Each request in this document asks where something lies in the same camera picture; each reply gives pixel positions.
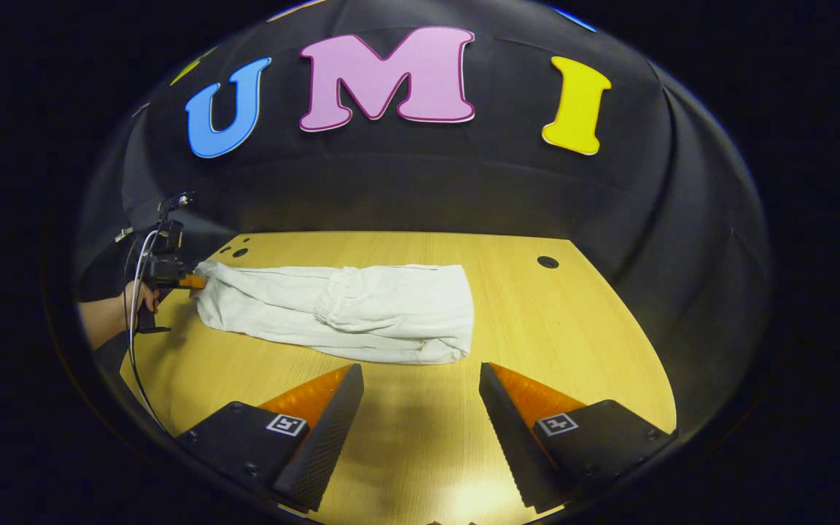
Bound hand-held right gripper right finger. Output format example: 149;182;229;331
478;362;677;513

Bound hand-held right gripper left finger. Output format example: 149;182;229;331
176;363;365;513

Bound white jeans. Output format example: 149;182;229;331
192;259;475;365

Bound black backdrop cloth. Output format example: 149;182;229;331
74;0;771;438

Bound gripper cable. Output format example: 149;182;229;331
125;227;173;435

